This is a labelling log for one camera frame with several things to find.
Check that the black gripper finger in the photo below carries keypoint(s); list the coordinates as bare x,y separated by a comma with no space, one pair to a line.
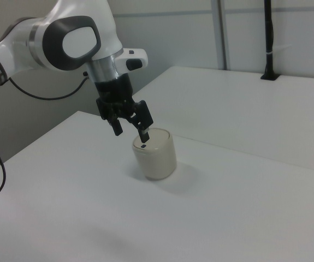
115,126
143,114

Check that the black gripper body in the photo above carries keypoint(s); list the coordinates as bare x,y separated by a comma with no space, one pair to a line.
114,90

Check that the small white trash can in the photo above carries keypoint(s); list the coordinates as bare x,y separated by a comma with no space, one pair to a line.
156,158

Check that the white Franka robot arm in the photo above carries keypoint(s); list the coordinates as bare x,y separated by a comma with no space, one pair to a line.
72,16

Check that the black pole with base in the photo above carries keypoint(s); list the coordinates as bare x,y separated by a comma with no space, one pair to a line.
268,32

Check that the silver partition post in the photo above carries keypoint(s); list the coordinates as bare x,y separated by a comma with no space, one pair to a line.
222,32

